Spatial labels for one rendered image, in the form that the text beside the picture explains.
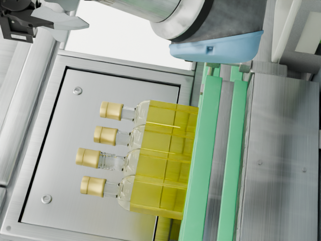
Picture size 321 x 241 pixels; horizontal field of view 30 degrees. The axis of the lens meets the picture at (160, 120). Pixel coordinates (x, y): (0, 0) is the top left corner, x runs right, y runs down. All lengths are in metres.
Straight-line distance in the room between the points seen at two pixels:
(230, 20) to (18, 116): 0.75
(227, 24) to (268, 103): 0.37
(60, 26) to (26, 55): 0.55
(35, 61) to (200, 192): 0.64
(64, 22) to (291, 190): 0.46
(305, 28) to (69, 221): 0.60
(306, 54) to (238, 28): 0.42
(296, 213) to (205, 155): 0.18
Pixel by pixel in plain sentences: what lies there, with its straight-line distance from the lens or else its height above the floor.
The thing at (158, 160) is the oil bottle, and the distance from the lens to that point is 1.14.
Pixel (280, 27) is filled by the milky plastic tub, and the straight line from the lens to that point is 1.25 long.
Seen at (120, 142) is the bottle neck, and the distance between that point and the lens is 1.19.
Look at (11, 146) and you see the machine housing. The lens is 1.36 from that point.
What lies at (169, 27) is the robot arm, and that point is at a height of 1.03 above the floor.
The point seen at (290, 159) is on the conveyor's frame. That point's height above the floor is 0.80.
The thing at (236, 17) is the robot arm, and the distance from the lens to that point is 0.75.
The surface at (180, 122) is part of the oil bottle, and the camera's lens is 1.19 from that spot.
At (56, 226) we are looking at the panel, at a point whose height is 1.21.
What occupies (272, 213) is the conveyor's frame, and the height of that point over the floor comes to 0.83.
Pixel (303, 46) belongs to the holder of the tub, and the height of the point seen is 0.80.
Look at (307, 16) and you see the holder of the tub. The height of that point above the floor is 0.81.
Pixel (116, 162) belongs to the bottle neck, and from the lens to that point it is 1.16.
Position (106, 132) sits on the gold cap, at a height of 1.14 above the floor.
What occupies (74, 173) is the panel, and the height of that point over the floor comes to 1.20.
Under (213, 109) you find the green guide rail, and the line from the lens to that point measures 1.09.
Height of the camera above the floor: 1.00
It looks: 2 degrees up
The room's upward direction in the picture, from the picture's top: 81 degrees counter-clockwise
